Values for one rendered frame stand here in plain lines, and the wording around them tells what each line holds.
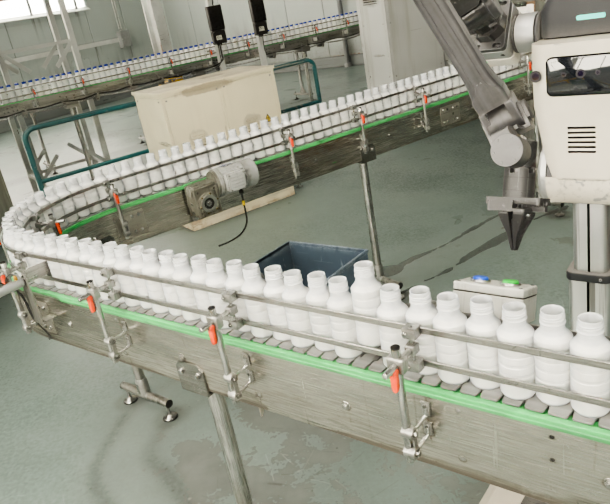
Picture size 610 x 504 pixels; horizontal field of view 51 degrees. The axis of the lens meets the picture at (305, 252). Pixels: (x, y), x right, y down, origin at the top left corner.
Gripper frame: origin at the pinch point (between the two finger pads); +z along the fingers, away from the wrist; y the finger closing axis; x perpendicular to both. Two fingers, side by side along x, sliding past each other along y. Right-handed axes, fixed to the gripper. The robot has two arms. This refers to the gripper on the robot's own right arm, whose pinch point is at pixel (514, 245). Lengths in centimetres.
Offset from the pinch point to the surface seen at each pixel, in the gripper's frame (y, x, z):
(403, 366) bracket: -8.6, -24.8, 20.3
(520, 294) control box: 3.0, -3.5, 8.5
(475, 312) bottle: 0.7, -18.1, 10.4
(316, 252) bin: -80, 44, 11
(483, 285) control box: -4.1, -3.5, 7.8
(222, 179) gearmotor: -163, 82, -13
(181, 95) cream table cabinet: -362, 228, -82
